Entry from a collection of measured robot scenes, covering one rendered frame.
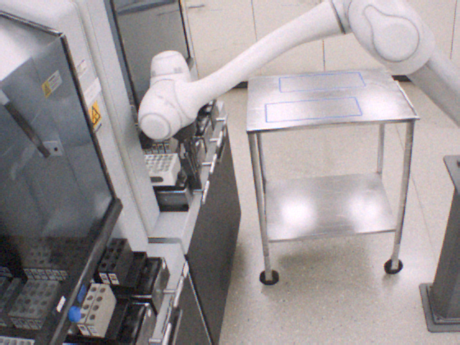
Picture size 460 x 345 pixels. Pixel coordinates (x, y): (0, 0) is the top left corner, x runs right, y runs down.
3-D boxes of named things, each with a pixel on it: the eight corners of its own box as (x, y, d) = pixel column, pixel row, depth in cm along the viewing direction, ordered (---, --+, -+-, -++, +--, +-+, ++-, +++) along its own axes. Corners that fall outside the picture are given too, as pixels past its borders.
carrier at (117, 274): (126, 254, 115) (120, 237, 111) (134, 255, 114) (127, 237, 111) (113, 288, 105) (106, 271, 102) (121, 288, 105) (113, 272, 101)
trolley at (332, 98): (259, 287, 204) (236, 131, 157) (260, 221, 242) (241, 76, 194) (404, 274, 196) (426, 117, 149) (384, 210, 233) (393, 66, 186)
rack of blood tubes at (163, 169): (89, 190, 143) (82, 175, 140) (98, 172, 151) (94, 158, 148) (175, 189, 138) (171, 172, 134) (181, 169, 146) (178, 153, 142)
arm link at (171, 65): (162, 98, 131) (152, 120, 121) (150, 48, 122) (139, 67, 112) (198, 93, 130) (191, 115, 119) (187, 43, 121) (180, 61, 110)
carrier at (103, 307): (109, 300, 102) (101, 283, 99) (117, 300, 102) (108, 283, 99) (94, 340, 93) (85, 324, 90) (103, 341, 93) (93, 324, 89)
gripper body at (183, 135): (172, 115, 134) (178, 142, 139) (164, 130, 127) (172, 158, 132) (196, 113, 132) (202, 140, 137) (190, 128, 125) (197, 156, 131)
